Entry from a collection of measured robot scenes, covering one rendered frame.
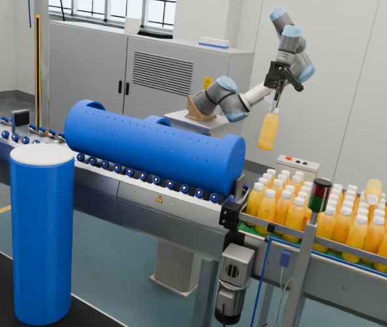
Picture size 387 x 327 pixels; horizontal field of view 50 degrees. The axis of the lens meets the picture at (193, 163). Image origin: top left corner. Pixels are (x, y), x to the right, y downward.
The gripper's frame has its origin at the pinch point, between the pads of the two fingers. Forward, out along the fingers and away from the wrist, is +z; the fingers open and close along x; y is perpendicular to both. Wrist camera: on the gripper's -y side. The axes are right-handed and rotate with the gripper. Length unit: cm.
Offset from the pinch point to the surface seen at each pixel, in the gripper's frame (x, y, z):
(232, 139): 6.8, 13.0, 17.1
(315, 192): 44, -26, 20
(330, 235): 20, -37, 40
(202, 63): -161, 89, -12
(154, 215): 6, 41, 64
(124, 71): -181, 170, 12
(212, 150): 12.7, 19.4, 23.5
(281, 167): -21.7, -8.7, 27.5
